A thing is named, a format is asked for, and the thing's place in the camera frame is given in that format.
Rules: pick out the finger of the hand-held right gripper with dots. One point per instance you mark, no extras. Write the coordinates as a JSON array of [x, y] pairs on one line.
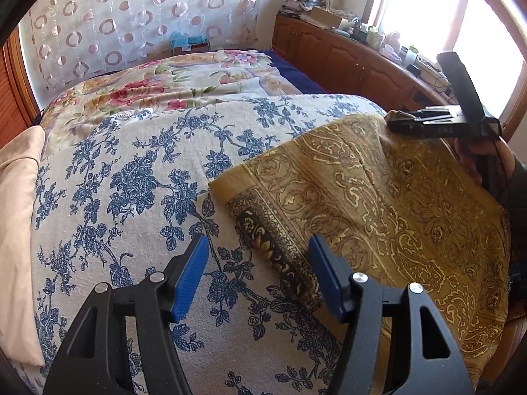
[[420, 125]]

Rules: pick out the person's right forearm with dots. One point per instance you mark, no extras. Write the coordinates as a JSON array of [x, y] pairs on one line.
[[514, 185]]

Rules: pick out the beige cloth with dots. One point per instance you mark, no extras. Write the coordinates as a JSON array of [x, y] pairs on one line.
[[20, 222]]

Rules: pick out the navy blue blanket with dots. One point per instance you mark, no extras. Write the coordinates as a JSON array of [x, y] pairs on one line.
[[292, 76]]

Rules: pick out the circle patterned sheer curtain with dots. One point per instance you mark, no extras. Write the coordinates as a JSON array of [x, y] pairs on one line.
[[136, 20]]

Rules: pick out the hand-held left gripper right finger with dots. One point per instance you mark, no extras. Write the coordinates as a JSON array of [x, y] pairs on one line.
[[325, 273]]

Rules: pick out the wooden cabinet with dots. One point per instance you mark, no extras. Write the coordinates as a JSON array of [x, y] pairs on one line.
[[354, 66]]

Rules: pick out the pink floral blanket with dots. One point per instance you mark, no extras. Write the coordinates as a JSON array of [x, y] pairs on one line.
[[164, 80]]

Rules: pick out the white container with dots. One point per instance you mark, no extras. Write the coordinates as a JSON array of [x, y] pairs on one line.
[[375, 38]]

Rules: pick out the gold patterned cloth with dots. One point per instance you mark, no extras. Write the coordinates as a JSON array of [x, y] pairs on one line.
[[370, 214]]

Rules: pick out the cardboard box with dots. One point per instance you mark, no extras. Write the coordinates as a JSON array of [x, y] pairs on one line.
[[327, 16]]

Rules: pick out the blue floral white bedspread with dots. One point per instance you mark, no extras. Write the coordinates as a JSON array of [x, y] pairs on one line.
[[144, 193]]

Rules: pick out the blue box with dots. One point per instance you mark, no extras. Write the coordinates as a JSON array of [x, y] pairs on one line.
[[189, 43]]

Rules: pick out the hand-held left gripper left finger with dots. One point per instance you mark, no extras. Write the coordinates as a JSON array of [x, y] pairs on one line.
[[191, 273]]

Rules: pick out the person's right hand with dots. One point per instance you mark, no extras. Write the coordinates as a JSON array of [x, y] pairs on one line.
[[473, 158]]

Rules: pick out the window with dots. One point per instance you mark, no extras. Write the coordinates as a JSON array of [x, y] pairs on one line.
[[444, 16]]

